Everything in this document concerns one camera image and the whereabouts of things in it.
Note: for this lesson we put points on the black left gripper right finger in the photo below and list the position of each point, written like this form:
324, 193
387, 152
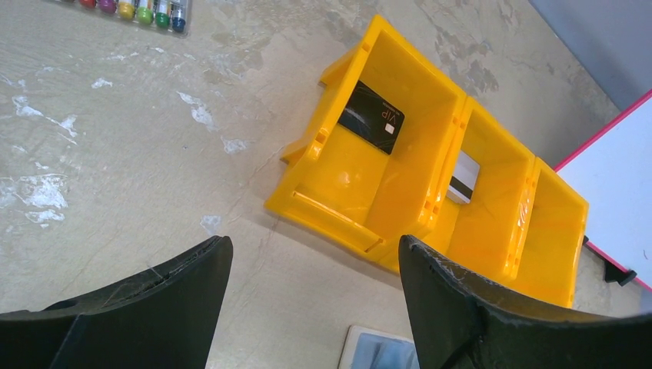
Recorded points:
461, 319

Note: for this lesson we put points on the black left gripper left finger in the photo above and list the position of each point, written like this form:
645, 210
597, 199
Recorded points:
162, 317

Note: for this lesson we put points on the beige leather card holder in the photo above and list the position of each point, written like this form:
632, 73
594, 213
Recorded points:
366, 348

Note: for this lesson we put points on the silver magnetic stripe card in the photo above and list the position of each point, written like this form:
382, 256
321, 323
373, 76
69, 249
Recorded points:
463, 179

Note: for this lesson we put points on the black magnetic stripe card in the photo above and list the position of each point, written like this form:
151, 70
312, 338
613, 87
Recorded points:
372, 118

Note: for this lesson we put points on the yellow three-compartment bin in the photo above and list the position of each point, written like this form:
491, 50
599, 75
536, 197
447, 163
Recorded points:
524, 226

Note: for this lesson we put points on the pink-framed whiteboard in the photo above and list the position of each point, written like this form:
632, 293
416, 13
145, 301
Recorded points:
612, 171

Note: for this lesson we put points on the marker pen pack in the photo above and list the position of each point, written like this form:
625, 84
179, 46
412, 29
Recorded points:
161, 16

